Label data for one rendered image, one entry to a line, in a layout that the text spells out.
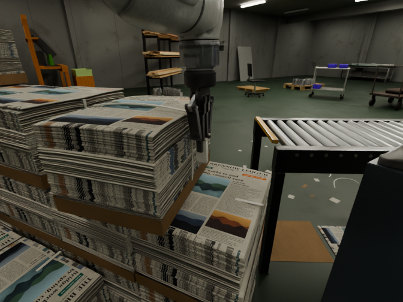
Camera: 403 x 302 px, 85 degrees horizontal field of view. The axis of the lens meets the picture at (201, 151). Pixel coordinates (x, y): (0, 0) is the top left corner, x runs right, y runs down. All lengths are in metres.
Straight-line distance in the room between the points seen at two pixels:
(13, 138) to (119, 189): 0.38
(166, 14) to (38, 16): 8.77
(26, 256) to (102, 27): 8.68
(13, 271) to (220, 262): 0.65
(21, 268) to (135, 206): 0.52
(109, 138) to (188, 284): 0.39
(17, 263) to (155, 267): 0.47
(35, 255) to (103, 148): 0.56
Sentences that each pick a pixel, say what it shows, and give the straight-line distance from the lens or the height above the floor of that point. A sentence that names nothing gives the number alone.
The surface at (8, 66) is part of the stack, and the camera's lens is 1.37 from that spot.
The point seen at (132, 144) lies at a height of 1.04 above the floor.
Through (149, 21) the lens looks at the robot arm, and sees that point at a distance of 0.37.
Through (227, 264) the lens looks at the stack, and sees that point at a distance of 0.51.
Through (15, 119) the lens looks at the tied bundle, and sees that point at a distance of 0.73.
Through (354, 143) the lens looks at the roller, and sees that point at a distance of 1.30.
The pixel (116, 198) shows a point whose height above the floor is 0.91.
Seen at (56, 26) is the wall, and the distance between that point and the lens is 9.09.
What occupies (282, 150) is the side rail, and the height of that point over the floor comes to 0.80.
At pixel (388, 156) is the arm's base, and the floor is 1.02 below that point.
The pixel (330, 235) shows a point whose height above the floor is 0.01.
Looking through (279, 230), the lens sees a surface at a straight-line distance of 1.82.
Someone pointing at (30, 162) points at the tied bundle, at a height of 0.92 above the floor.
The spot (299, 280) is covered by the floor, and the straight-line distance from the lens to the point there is 1.57.
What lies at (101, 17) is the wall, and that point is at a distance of 9.31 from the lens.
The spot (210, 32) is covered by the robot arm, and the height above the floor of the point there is 1.23.
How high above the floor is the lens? 1.19
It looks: 24 degrees down
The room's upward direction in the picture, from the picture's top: straight up
